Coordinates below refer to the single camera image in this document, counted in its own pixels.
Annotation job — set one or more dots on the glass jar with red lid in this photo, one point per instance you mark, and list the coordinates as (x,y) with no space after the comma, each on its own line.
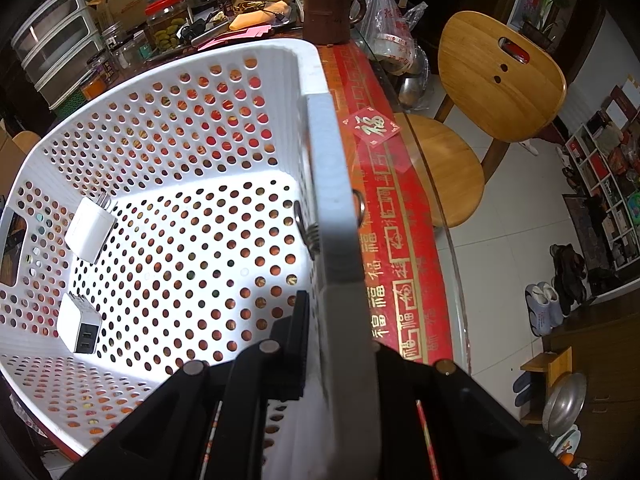
(167,30)

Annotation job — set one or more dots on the small clear glass jar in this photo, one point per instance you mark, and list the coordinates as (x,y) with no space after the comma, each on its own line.
(125,47)

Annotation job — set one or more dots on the pink paper sheets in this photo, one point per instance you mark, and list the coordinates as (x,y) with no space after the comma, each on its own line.
(235,36)

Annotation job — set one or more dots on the orange folded cloth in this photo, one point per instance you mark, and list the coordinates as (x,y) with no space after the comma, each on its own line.
(260,16)

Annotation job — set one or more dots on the pair of black shoes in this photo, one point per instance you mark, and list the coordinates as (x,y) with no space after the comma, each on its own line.
(567,265)

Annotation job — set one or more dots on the dark doormat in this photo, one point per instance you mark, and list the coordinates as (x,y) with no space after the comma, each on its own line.
(582,230)

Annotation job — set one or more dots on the potted plant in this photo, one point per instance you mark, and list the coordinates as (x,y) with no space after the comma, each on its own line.
(540,35)

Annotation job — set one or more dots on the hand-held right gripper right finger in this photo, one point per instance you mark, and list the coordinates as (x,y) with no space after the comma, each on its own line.
(400,390)

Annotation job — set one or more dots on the clear plastic bag red print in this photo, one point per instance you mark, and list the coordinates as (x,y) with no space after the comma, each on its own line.
(395,35)

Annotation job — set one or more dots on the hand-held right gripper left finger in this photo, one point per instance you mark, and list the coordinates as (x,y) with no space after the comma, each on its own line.
(295,350)

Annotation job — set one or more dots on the dark wooden cabinet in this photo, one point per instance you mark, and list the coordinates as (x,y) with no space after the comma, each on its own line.
(600,350)

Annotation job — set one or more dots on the white wall charger with prongs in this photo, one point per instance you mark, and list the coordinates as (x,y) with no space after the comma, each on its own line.
(87,232)

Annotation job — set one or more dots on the white perforated plastic basket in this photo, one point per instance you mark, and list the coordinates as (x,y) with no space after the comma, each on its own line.
(306,72)

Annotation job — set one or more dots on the red paper sticker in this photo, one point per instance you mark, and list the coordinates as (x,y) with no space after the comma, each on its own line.
(371,127)

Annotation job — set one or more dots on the white charger with ports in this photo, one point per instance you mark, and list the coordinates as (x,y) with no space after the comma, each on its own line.
(70,320)

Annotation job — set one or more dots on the stacked plastic drawer unit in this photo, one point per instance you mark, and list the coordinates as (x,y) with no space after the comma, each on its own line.
(55,45)

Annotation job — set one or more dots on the grey blue slipper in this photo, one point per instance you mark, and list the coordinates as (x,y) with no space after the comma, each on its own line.
(554,302)
(535,312)

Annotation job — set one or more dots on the small jar with orange contents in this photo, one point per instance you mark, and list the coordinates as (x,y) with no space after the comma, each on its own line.
(92,88)

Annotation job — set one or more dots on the white cubby shelf with boxes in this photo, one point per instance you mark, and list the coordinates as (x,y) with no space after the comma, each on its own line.
(607,185)

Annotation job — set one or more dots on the wooden chair with slotted back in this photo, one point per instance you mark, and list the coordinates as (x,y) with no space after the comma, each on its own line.
(500,95)

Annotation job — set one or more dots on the plate with orange fruit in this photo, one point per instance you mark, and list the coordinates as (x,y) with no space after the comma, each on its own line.
(565,452)

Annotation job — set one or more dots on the brown ceramic mug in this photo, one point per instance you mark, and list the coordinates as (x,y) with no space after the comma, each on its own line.
(325,15)

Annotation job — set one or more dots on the round metal lid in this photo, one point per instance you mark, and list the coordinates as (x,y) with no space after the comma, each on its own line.
(562,405)

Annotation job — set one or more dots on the small wooden stool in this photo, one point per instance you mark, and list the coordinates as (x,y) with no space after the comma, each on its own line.
(547,367)

